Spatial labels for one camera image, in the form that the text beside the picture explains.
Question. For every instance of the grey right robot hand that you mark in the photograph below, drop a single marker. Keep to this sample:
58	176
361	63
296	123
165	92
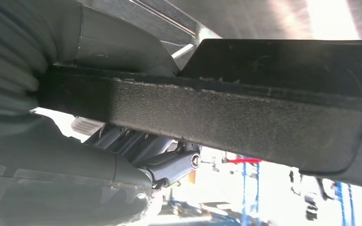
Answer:
59	174

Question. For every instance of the red bar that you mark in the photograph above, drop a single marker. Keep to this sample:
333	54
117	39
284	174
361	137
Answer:
243	161

